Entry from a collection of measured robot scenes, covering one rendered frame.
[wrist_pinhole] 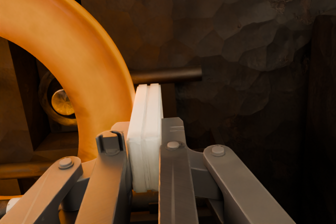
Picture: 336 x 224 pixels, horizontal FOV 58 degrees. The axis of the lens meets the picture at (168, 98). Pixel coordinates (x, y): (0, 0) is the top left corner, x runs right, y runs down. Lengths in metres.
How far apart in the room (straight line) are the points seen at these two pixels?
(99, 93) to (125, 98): 0.01
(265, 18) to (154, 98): 0.12
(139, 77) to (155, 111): 0.08
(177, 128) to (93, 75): 0.05
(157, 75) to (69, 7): 0.09
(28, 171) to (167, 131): 0.13
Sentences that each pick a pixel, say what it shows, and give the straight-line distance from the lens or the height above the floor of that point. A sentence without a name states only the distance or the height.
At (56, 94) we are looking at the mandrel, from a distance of 0.27.
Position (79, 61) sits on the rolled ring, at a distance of 0.16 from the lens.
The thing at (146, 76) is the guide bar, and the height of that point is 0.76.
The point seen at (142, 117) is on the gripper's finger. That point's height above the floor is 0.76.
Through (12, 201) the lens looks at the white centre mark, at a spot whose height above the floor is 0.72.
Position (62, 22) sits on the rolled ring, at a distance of 0.16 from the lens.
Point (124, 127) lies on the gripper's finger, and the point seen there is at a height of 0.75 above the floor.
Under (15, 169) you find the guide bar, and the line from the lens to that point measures 0.26.
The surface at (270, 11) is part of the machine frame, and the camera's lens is 0.25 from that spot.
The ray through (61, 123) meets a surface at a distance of 0.30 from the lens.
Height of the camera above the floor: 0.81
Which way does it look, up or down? 18 degrees down
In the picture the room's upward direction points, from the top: 5 degrees counter-clockwise
